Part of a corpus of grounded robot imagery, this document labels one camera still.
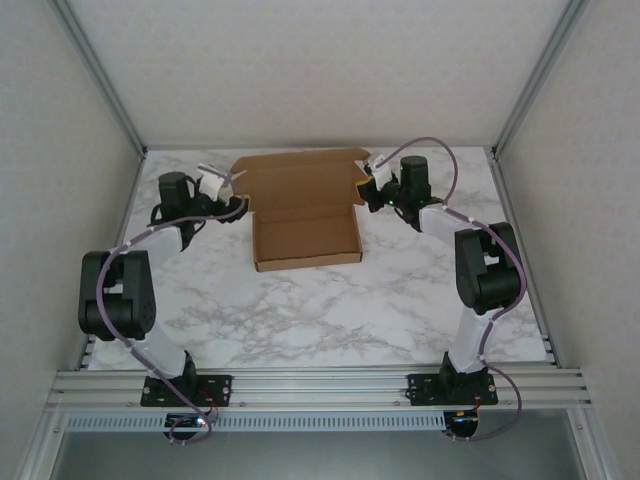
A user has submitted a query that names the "aluminium table side rail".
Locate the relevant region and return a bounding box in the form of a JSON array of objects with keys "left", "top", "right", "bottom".
[
  {"left": 485, "top": 148, "right": 560, "bottom": 366},
  {"left": 74, "top": 148, "right": 147, "bottom": 372}
]

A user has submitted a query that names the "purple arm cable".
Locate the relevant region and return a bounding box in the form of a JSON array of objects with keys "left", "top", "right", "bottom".
[
  {"left": 372, "top": 137, "right": 529, "bottom": 444},
  {"left": 99, "top": 192, "right": 251, "bottom": 446}
]

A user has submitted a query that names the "brown cardboard box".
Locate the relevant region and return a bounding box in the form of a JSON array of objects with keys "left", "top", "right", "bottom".
[{"left": 232, "top": 148, "right": 372, "bottom": 274}]

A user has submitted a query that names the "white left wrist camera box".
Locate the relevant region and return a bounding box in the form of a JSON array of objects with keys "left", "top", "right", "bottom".
[{"left": 196, "top": 162, "right": 249, "bottom": 204}]

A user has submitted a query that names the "wide aluminium mounting rail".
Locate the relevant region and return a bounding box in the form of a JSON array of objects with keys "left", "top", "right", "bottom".
[{"left": 47, "top": 368, "right": 594, "bottom": 412}]

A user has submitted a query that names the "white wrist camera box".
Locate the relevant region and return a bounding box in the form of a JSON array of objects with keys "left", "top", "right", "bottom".
[
  {"left": 363, "top": 153, "right": 394, "bottom": 191},
  {"left": 196, "top": 162, "right": 249, "bottom": 204}
]

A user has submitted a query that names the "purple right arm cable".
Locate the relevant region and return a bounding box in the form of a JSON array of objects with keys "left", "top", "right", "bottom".
[{"left": 372, "top": 137, "right": 529, "bottom": 444}]

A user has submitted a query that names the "grey slotted cable duct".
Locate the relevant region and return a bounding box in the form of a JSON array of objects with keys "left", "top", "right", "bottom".
[{"left": 64, "top": 412, "right": 448, "bottom": 432}]

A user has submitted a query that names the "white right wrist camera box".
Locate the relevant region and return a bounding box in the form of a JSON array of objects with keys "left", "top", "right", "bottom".
[{"left": 363, "top": 153, "right": 394, "bottom": 191}]

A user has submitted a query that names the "aluminium frame post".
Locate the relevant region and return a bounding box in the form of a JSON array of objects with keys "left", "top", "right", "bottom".
[
  {"left": 489, "top": 0, "right": 591, "bottom": 160},
  {"left": 569, "top": 407, "right": 624, "bottom": 480},
  {"left": 49, "top": 0, "right": 147, "bottom": 160},
  {"left": 14, "top": 410, "right": 69, "bottom": 480}
]

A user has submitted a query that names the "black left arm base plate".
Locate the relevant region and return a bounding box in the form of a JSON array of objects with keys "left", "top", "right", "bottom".
[{"left": 139, "top": 374, "right": 234, "bottom": 407}]

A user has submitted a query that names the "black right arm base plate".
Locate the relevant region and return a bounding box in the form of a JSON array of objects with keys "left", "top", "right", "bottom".
[{"left": 407, "top": 372, "right": 500, "bottom": 406}]

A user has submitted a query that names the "aluminium table edge rail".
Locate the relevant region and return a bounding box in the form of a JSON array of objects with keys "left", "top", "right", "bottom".
[{"left": 142, "top": 144, "right": 496, "bottom": 152}]

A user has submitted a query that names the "aluminium lower frame post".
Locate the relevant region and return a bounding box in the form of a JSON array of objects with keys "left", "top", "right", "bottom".
[
  {"left": 569, "top": 407, "right": 624, "bottom": 480},
  {"left": 14, "top": 410, "right": 69, "bottom": 480}
]

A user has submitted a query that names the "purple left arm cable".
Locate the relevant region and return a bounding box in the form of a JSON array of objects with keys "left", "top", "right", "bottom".
[{"left": 99, "top": 192, "right": 251, "bottom": 446}]

